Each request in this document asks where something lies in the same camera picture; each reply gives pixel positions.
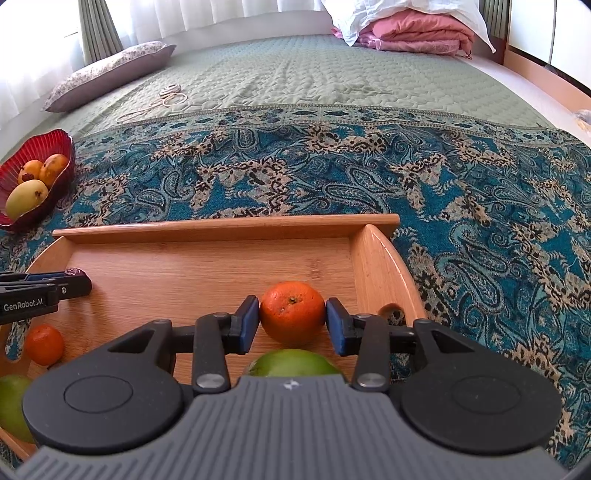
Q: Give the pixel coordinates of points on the white pillow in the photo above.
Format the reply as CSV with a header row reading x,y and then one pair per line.
x,y
369,14

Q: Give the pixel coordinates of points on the tangerine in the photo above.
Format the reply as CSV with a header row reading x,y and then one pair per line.
x,y
292,314
44,345

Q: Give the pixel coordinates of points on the green quilted bedspread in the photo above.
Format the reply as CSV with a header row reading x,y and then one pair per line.
x,y
323,78

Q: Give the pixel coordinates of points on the yellow-green mango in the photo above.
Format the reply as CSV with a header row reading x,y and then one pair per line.
x,y
25,198

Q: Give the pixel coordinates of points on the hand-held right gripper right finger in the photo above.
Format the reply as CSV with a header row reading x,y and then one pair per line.
x,y
336,327

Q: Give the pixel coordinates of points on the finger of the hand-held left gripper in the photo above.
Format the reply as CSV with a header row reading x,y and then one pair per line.
x,y
76,286

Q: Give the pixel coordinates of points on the orange-yellow mango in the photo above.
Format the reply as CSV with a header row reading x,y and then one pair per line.
x,y
29,170
54,169

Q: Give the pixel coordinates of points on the white wardrobe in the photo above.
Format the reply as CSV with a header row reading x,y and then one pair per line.
x,y
545,41

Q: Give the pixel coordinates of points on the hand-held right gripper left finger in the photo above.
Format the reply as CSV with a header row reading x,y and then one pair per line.
x,y
250,323

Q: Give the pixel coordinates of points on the pink folded blanket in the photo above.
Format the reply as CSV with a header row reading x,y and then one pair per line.
x,y
415,32

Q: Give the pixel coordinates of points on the teal paisley blanket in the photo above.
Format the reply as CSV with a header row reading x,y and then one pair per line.
x,y
485,207

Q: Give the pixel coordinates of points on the wooden tray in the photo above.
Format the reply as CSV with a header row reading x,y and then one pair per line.
x,y
184,267

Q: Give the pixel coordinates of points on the large green apple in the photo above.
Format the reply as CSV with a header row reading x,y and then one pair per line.
x,y
295,364

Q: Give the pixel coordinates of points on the floral pillow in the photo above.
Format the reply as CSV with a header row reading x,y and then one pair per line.
x,y
111,74

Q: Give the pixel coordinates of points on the green curtain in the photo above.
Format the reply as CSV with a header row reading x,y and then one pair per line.
x,y
99,27
494,16

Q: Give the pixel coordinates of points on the red bowl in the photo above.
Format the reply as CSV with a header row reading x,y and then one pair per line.
x,y
64,157

